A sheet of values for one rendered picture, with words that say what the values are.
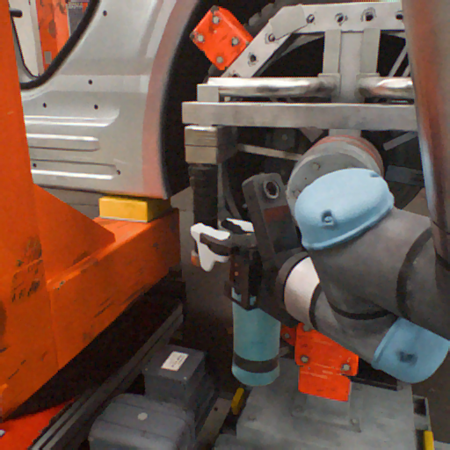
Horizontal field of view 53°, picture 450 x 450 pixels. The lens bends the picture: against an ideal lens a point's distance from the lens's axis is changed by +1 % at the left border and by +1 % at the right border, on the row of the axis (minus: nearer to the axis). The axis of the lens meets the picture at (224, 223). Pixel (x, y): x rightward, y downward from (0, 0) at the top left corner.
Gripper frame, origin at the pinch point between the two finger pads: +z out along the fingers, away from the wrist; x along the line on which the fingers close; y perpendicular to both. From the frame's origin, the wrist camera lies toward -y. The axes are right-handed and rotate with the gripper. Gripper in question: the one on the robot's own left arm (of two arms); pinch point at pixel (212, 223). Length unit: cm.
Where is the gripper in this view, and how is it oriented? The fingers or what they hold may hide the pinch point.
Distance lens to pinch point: 66.3
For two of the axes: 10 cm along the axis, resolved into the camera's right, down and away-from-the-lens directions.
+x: 8.3, -1.5, 5.3
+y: -0.1, 9.6, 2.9
